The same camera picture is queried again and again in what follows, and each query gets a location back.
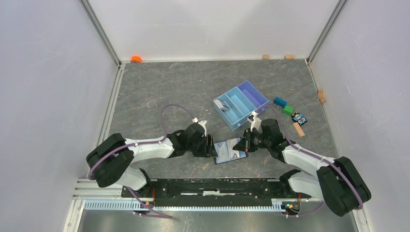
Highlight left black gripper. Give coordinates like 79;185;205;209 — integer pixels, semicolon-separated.
187;133;218;157

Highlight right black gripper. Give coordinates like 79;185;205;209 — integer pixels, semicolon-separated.
233;129;271;153

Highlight blue card holder wallet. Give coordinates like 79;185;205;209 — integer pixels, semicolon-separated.
214;138;248;164

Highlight blue purple three-bin tray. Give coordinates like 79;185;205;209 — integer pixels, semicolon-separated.
213;80;269;131

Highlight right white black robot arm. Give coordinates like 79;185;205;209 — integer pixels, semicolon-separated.
233;119;372;217

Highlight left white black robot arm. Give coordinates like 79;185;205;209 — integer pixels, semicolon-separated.
86;121;218;197

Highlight grey cards in tray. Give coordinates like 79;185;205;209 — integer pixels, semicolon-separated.
214;99;230;112

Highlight green toy brick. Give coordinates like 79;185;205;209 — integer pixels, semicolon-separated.
282;105;294;116

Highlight wooden stick block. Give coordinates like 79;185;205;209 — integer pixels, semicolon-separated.
293;122;305;137

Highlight blue toy brick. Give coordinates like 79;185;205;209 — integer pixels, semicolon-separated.
273;97;287;108

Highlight black owl pattern block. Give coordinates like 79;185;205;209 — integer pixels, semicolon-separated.
291;112;307;126

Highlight curved wooden piece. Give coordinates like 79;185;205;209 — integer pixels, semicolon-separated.
317;89;326;104

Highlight orange round cap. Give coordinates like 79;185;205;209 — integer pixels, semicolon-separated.
130;56;142;63

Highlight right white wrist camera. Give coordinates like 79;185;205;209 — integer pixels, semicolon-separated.
247;111;261;131

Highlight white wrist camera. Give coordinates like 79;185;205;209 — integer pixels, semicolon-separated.
247;111;261;131
192;117;207;135

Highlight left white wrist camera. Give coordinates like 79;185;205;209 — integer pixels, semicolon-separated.
192;117;207;135

